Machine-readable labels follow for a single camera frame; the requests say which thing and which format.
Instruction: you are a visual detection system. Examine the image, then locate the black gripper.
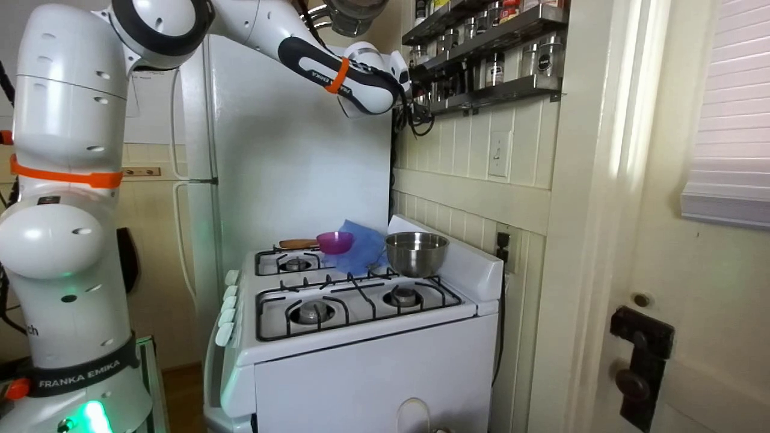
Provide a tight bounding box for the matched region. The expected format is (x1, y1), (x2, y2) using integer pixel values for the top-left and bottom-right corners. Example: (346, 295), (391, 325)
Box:
(398, 73), (430, 123)

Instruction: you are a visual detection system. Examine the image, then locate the small black bottle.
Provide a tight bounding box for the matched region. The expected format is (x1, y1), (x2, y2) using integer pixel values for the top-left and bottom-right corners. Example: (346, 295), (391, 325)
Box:
(458, 60), (482, 100)

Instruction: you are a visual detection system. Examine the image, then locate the hanging steel pot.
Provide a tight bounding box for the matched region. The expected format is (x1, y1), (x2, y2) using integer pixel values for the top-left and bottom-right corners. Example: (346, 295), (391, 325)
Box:
(304, 0), (392, 38)

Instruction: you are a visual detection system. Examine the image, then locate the white refrigerator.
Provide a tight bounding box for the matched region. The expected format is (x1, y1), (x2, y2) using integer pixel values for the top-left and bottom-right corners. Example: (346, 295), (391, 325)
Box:
(172, 31), (394, 323)

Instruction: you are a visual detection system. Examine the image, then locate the glass spice jar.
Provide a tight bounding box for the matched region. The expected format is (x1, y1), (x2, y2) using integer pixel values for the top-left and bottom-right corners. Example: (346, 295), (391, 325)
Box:
(521, 33), (563, 82)

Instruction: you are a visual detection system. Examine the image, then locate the steel mixing bowl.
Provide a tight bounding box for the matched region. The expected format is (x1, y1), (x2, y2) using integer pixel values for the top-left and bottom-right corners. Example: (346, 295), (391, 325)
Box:
(385, 230), (452, 280)

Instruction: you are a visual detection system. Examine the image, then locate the blue cloth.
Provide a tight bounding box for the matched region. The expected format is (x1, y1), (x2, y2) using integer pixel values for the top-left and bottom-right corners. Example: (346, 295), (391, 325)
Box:
(320, 218), (392, 276)

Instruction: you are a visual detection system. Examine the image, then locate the purple plastic bowl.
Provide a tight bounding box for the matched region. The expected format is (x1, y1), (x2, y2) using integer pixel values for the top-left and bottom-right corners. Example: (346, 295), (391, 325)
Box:
(314, 230), (357, 257)

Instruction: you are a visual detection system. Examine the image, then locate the black stove grate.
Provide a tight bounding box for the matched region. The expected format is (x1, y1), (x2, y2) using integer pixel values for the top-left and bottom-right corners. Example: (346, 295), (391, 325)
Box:
(252, 271), (467, 343)
(252, 246), (334, 280)

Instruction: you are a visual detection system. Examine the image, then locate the gas burner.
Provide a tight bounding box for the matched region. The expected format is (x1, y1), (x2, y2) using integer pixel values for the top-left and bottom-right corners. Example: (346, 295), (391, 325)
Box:
(381, 287), (424, 313)
(279, 253), (320, 274)
(286, 298), (337, 327)

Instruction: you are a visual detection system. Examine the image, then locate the white gas stove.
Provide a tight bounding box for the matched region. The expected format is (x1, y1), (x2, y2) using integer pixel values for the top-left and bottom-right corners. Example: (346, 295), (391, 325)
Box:
(203, 215), (507, 433)

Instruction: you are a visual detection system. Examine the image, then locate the white window blind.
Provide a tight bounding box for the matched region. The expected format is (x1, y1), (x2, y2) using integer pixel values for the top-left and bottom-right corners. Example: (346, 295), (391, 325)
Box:
(679, 0), (770, 233)

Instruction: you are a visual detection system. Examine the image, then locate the black door lock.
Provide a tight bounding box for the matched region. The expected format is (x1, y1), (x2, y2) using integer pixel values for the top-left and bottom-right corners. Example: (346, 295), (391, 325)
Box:
(610, 306), (679, 433)

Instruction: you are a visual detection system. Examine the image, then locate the white door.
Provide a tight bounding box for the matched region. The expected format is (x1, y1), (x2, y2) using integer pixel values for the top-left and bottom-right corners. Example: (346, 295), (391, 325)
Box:
(616, 0), (770, 433)

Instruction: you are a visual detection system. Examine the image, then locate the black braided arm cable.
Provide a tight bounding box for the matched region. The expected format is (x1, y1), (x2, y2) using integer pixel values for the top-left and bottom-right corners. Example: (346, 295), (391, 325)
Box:
(392, 94), (441, 139)

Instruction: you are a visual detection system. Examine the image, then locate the orange strap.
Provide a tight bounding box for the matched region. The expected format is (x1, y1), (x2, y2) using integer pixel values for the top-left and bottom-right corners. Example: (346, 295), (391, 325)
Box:
(8, 153), (125, 192)
(322, 55), (353, 96)

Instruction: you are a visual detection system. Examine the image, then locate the steel wall shelf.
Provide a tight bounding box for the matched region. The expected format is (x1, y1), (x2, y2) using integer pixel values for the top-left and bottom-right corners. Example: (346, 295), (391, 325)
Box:
(399, 0), (483, 49)
(411, 73), (563, 120)
(410, 3), (570, 80)

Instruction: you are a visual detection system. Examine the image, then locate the white wall outlet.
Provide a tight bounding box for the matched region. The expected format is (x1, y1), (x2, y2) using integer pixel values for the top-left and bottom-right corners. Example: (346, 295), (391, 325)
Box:
(489, 127), (512, 180)

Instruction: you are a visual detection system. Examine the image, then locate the black wall plug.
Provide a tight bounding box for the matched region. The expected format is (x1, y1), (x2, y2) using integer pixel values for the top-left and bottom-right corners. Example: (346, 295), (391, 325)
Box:
(493, 228), (515, 262)

